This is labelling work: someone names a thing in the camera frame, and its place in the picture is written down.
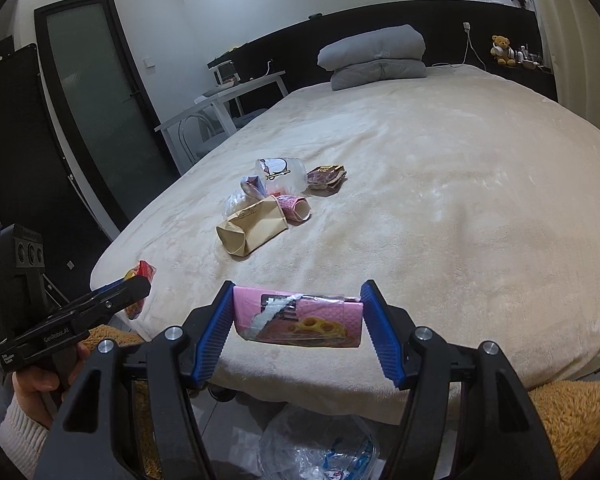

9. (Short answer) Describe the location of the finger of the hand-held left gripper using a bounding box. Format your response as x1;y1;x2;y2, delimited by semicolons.
67;276;153;328

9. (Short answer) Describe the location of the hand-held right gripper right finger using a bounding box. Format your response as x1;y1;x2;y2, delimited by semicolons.
360;280;561;480

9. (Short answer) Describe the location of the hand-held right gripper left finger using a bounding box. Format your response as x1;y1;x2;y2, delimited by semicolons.
42;280;237;480

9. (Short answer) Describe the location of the red snack packet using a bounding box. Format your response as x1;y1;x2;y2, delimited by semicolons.
123;260;159;322

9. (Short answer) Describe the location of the pink snack box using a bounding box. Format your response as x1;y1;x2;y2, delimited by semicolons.
232;285;365;349

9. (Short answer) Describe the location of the brown paper bag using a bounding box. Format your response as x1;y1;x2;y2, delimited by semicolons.
216;195;289;258

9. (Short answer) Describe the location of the clear plastic bag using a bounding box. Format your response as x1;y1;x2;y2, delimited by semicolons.
256;402;382;480

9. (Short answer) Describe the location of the pink paper cup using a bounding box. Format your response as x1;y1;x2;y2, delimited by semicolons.
274;193;312;222

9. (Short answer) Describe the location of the blue white wrapper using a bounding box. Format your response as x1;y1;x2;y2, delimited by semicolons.
239;174;266;201

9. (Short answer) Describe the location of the brown snack packet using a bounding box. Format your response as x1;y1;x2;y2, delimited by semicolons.
306;163;348;194

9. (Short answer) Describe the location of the clear printed plastic cup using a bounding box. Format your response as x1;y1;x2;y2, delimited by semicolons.
254;156;309;195

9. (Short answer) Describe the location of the person's left forearm white sleeve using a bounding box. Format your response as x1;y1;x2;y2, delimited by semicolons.
0;400;57;480

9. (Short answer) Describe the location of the person's left hand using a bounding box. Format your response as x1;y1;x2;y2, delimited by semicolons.
11;341;90;432

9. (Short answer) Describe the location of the bed with beige blanket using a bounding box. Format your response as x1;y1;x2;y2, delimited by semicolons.
90;62;600;397

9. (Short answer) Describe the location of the black wardrobe panel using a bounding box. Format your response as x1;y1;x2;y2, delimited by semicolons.
0;42;115;283

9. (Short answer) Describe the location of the clear chair with grey cushion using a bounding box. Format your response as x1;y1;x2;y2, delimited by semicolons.
179;109;267;159

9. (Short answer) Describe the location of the black-framed frosted glass door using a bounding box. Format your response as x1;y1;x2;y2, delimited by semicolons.
34;0;182;242

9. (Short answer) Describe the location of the orange fuzzy rug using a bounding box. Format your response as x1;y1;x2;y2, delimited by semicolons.
82;324;600;480

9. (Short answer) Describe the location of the white desk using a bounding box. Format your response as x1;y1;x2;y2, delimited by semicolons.
155;71;288;177

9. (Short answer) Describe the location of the white clear kettle appliance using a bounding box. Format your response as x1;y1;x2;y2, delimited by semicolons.
213;59;241;87

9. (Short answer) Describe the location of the stitched grey folded quilt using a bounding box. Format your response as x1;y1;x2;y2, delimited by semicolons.
330;57;427;92

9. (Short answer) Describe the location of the smooth grey folded quilt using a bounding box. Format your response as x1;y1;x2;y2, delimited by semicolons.
316;24;427;72

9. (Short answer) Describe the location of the black headboard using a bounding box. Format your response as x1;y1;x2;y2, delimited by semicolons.
207;0;558;106

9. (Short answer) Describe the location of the brown teddy bear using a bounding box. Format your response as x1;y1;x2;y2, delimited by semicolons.
490;35;519;67

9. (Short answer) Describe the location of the group of small bottles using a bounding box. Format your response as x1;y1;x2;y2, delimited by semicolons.
515;45;554;72

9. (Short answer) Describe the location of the cream curtain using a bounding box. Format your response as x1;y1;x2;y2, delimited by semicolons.
524;0;600;147

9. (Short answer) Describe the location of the white charger with cable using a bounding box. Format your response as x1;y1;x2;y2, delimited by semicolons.
430;21;487;69

